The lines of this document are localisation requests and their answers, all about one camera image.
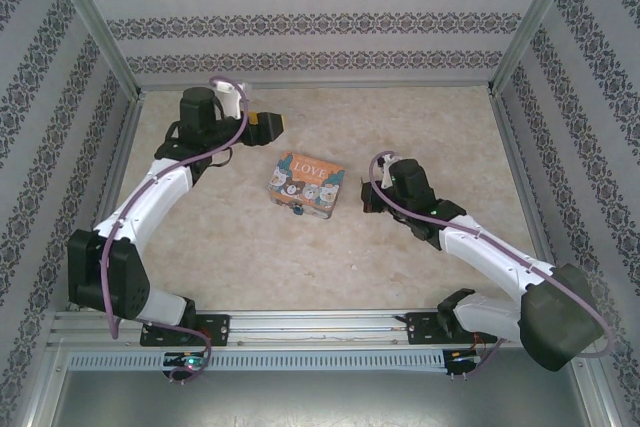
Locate orange LOVE tin box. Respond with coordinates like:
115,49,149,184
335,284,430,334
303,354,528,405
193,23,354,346
266,150,348,223

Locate right controller circuit board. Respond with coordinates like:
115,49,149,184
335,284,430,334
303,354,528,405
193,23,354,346
447,349,484,378

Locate controller circuit board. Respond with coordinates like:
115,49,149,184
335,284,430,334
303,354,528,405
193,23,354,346
162,352,209,371
447,349,484,378

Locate left controller circuit board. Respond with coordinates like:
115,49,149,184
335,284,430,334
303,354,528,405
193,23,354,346
162,352,209,371

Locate aluminium frame crossbar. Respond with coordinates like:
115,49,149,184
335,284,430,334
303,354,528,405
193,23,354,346
135,79,495,92

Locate aluminium side frame rail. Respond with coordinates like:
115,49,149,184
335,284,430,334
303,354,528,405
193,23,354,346
487,89,571,268
67,94,146,311

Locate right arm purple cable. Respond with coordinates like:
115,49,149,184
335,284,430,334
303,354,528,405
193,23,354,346
367,148,615,379

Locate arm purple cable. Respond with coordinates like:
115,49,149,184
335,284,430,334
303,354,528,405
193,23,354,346
98,75,251,386
367,148,615,379

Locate aluminium mounting rail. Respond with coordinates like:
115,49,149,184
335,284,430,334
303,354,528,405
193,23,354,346
48,310,521,349

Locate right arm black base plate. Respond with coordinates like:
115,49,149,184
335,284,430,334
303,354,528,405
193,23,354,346
404,310,481,347

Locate aluminium frame post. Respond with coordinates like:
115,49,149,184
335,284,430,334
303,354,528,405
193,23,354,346
488,0,599,96
39,0,144,101

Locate slotted grey cable duct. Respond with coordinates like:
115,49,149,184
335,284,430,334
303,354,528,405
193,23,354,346
66,350,447,374

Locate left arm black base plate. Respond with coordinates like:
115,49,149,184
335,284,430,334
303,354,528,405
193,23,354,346
138,312,232,349

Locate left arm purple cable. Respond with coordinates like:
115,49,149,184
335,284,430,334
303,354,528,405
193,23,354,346
98,75,251,386

